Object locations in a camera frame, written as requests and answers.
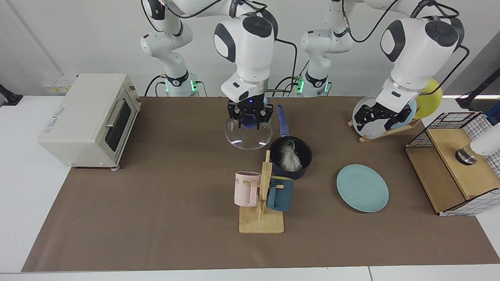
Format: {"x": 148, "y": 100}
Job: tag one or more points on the black stand with long pole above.
{"x": 466, "y": 102}

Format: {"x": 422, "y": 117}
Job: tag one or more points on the white cylinder with silver end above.
{"x": 486, "y": 144}

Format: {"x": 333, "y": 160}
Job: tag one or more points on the white vermicelli bundle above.
{"x": 290, "y": 158}

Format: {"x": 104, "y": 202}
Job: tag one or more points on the light blue plate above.
{"x": 409, "y": 120}

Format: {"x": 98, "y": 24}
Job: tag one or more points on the dark teal cup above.
{"x": 281, "y": 197}

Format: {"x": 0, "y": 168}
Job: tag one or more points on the yellow plate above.
{"x": 429, "y": 101}

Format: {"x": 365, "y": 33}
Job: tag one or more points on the pale grey plate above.
{"x": 373, "y": 132}

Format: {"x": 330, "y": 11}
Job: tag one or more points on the pink ribbed cup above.
{"x": 245, "y": 191}

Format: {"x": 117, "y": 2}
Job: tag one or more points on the pale toaster oven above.
{"x": 66, "y": 117}

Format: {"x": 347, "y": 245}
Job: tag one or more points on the brown table cloth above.
{"x": 195, "y": 242}

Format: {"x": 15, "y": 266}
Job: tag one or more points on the white wall socket strip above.
{"x": 58, "y": 85}

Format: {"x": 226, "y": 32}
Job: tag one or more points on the blue object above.
{"x": 494, "y": 115}

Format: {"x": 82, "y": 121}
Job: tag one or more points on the black stand foot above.
{"x": 9, "y": 98}

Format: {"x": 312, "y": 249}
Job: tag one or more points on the teal plate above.
{"x": 362, "y": 188}

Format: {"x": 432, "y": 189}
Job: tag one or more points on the glass lid with blue knob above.
{"x": 249, "y": 138}

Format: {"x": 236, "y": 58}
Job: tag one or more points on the wooden cup stand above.
{"x": 261, "y": 222}

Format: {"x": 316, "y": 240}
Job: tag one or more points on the wooden plate rack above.
{"x": 363, "y": 139}

